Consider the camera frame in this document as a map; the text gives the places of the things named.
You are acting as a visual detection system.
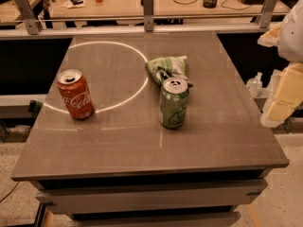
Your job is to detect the grey metal railing frame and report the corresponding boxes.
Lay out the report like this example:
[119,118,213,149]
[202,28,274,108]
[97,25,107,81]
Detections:
[0,0,289,40]

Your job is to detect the black mesh pen cup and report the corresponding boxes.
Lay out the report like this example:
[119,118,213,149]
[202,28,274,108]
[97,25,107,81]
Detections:
[203,0,218,9]

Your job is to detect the red Coca-Cola can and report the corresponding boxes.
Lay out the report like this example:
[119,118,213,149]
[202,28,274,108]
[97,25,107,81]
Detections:
[57,69,95,120]

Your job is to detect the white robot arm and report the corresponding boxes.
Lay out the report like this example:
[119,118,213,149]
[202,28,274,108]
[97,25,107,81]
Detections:
[258,0,303,62]

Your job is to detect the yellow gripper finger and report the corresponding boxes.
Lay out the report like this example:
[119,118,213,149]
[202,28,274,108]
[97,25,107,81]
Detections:
[258,24,281,47]

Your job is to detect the green jalapeno chip bag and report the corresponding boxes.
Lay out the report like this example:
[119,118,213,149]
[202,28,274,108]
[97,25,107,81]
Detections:
[145,56,193,87]

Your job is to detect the white drawer cabinet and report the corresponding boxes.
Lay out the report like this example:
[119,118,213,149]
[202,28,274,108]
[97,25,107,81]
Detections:
[37,171,267,227]

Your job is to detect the green bottle by table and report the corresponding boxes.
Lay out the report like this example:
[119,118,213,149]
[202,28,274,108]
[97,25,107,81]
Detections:
[28,100,43,113]

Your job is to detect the green soda can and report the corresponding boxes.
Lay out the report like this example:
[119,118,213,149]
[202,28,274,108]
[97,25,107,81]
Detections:
[159,77,189,129]

